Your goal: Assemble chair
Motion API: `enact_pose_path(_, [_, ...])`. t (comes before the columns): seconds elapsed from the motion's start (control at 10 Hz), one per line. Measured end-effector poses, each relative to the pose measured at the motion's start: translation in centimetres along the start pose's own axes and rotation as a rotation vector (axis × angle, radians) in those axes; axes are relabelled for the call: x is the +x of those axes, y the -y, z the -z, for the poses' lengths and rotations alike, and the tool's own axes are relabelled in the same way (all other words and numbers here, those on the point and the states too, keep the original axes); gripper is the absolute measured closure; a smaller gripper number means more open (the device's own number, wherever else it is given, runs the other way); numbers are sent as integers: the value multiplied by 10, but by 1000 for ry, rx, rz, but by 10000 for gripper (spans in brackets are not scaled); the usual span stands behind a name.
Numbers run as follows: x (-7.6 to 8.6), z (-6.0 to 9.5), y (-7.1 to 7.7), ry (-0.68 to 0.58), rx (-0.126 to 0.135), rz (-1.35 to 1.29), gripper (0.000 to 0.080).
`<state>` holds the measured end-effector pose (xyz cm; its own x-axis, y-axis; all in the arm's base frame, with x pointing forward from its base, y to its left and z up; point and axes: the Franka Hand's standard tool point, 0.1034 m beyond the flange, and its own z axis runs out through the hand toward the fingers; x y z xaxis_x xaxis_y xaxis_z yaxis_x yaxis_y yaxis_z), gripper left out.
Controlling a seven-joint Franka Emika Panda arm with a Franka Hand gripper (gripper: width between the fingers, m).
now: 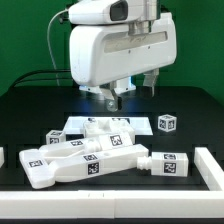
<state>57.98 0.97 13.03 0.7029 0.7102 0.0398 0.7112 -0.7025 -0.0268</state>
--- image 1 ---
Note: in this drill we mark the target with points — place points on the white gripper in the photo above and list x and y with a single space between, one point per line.
100 55

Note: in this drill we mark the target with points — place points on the white chair seat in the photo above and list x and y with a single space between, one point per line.
98 127

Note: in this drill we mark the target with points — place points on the white chair back frame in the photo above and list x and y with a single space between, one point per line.
80 159

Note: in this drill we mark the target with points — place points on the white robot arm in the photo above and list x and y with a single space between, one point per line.
141 16

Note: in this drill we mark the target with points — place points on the white front fence bar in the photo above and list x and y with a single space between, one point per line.
111 204

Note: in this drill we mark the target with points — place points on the white left fence piece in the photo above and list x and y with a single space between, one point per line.
1 156

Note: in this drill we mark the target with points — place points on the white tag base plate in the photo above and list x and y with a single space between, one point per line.
75 124

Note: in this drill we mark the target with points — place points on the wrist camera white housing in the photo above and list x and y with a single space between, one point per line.
91 12

